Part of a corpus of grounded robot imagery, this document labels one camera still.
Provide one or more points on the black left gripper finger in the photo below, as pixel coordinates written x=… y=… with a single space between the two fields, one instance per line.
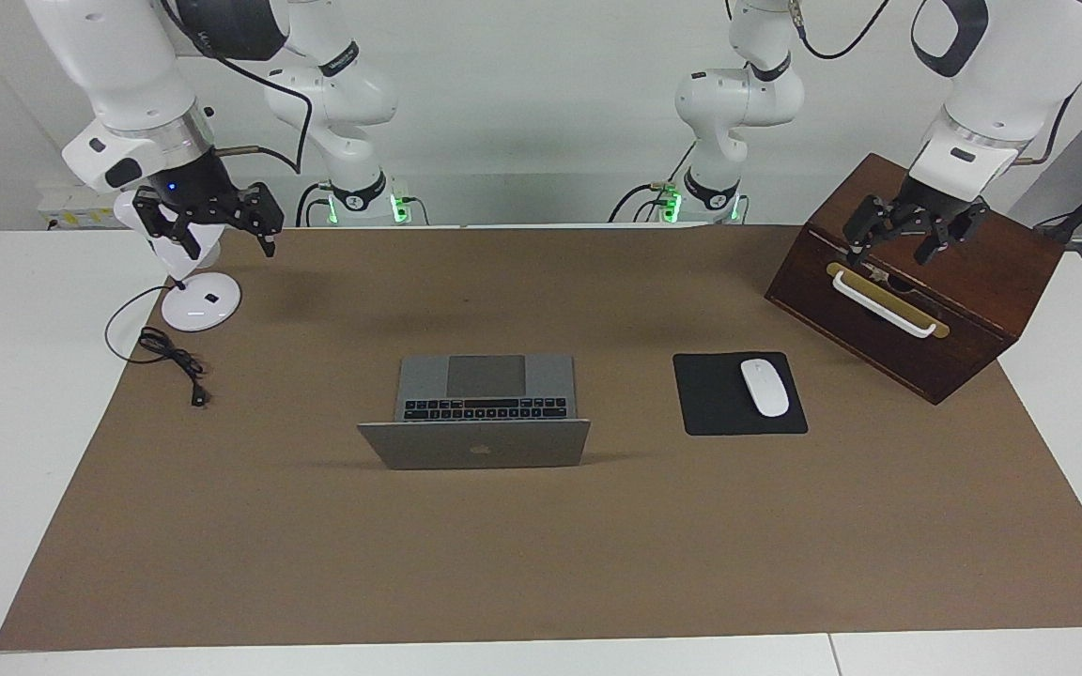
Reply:
x=932 y=249
x=856 y=252

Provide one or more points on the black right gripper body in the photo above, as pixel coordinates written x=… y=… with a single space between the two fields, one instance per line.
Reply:
x=193 y=192

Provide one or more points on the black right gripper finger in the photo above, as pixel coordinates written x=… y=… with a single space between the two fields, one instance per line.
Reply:
x=191 y=242
x=267 y=239

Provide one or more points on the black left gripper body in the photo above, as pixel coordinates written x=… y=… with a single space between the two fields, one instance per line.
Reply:
x=917 y=207

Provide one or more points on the grey laptop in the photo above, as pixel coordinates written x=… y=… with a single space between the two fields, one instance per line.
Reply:
x=485 y=446

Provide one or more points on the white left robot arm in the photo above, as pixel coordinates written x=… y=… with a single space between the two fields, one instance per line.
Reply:
x=1011 y=84

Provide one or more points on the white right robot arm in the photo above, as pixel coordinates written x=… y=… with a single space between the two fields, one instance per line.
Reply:
x=118 y=66

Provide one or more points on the dark brown wooden box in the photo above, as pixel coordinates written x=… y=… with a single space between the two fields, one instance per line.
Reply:
x=954 y=282

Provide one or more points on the white desk lamp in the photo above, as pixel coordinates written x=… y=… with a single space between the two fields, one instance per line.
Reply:
x=203 y=305

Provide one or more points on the brass plate on box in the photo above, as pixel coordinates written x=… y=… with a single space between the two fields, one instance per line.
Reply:
x=941 y=329

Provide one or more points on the white power strip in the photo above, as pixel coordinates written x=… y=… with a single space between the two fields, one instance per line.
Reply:
x=67 y=211

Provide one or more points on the white computer mouse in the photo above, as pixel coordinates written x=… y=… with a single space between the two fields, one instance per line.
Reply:
x=765 y=387

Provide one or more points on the black mouse pad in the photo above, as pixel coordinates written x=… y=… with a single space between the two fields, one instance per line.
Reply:
x=715 y=399

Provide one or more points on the brown table mat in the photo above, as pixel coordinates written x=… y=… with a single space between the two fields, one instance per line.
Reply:
x=541 y=545

